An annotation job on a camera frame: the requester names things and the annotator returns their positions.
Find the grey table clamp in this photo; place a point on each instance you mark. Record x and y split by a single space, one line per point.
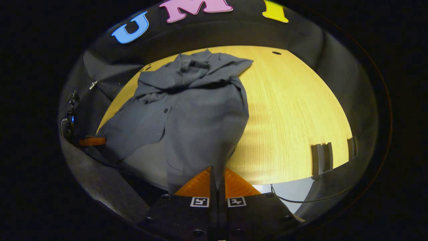
321 159

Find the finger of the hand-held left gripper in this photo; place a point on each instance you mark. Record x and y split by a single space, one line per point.
92 142

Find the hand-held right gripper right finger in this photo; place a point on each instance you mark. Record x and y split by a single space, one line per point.
223 214

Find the white metal clip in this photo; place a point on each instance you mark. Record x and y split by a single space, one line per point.
93 84

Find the black backdrop cloth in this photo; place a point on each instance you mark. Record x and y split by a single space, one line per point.
234 30

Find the grey button shirt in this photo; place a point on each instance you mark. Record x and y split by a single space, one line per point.
200 127

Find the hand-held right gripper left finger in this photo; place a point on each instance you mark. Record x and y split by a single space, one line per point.
214 214

